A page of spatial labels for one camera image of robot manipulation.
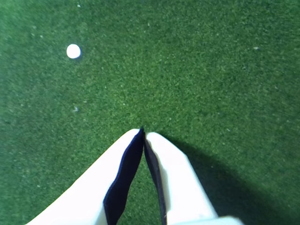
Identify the small white dot marker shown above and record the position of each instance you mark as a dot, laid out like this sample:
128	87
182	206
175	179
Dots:
73	51

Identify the long green turf mat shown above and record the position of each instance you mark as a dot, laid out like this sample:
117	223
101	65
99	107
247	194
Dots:
187	82

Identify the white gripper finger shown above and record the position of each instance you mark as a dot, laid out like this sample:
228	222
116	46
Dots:
89	187
180	182

